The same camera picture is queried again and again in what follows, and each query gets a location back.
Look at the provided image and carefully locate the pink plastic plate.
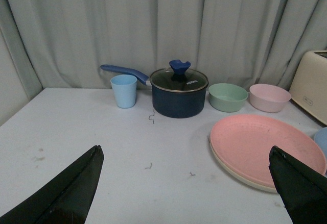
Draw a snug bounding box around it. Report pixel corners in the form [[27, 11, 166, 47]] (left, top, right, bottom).
[[209, 114, 326, 193]]

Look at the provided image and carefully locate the dark blue saucepan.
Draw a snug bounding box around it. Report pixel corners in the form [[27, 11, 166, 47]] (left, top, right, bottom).
[[100, 64, 207, 118]]

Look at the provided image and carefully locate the pink plastic bowl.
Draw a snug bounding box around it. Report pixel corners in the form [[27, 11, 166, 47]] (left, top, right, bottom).
[[249, 84, 291, 113]]

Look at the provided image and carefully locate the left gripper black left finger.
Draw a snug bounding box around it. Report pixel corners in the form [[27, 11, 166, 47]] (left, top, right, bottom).
[[1, 145, 104, 223]]

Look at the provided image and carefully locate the glass pot lid blue knob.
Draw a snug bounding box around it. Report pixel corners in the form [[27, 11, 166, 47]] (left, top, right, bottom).
[[150, 59, 208, 93]]

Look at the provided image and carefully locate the blue plastic plate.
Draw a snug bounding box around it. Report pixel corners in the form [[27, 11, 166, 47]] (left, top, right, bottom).
[[314, 127, 327, 156]]

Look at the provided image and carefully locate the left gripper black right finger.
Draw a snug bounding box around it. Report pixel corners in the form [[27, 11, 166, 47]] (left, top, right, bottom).
[[269, 146, 326, 223]]

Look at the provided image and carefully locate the beige plastic plate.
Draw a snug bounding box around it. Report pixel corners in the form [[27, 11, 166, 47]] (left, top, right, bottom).
[[208, 138, 279, 193]]

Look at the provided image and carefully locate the grey-green curtain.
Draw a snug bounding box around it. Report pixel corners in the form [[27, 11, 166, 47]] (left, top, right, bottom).
[[1, 0, 326, 122]]

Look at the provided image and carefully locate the cream two-slot toaster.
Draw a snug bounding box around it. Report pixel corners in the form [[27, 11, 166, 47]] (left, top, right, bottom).
[[289, 51, 326, 125]]

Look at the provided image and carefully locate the green plastic bowl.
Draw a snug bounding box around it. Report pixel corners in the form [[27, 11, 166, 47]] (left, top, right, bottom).
[[208, 83, 248, 112]]

